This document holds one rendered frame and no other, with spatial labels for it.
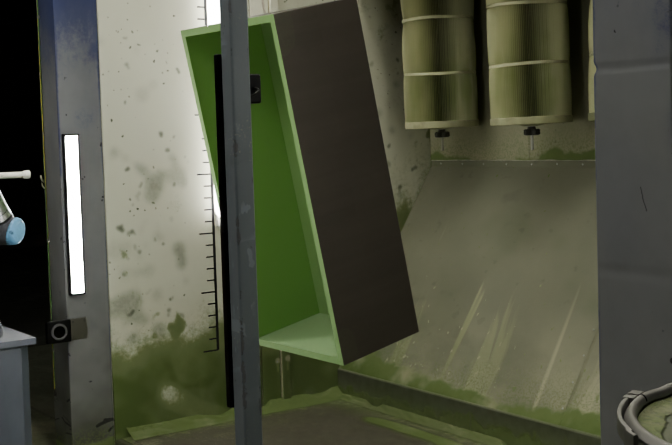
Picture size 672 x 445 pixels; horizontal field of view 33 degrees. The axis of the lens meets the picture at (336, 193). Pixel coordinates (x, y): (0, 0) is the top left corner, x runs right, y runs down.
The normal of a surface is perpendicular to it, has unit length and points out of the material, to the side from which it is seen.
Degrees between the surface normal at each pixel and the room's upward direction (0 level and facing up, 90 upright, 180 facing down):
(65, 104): 90
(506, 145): 90
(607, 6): 90
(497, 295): 57
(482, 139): 90
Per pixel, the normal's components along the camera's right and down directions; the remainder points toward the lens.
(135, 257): 0.58, 0.03
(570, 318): -0.70, -0.50
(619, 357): -0.81, 0.06
